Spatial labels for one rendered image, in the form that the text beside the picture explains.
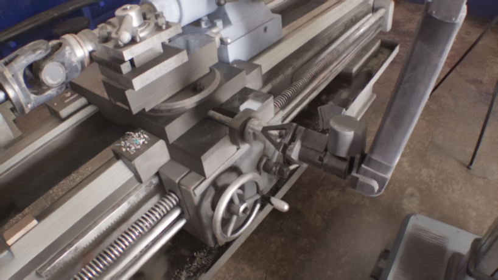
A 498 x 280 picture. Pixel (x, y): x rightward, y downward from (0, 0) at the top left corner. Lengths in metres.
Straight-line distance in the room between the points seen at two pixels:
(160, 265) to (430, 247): 1.02
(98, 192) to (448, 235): 1.27
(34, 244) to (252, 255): 1.04
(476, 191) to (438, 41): 1.65
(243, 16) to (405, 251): 1.07
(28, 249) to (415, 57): 0.85
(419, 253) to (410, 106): 0.92
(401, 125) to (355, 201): 1.28
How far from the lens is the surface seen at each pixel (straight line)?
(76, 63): 0.93
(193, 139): 0.85
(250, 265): 1.59
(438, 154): 2.22
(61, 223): 0.86
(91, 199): 0.87
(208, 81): 0.92
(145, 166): 0.88
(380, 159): 0.61
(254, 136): 0.83
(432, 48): 0.51
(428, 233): 1.46
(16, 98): 0.86
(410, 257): 1.38
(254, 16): 1.28
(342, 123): 0.62
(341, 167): 0.66
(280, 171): 1.12
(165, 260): 1.21
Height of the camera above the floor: 1.40
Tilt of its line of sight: 40 degrees down
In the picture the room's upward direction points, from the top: 7 degrees counter-clockwise
